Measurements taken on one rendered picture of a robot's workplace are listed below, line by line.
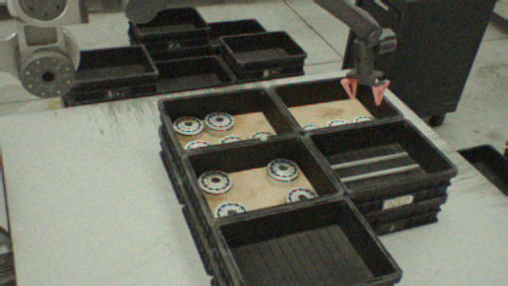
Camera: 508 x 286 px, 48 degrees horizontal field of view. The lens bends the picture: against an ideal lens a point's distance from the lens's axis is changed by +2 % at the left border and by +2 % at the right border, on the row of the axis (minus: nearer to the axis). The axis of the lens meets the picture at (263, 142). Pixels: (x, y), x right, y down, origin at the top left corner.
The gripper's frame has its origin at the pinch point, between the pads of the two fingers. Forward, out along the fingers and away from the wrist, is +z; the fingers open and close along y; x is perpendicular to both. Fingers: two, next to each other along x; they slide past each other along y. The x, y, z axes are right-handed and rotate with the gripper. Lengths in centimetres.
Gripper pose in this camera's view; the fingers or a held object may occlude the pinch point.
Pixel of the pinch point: (365, 99)
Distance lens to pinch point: 185.8
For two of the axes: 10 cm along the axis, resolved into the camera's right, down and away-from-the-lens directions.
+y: -7.2, -2.2, 6.5
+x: -6.8, 3.8, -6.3
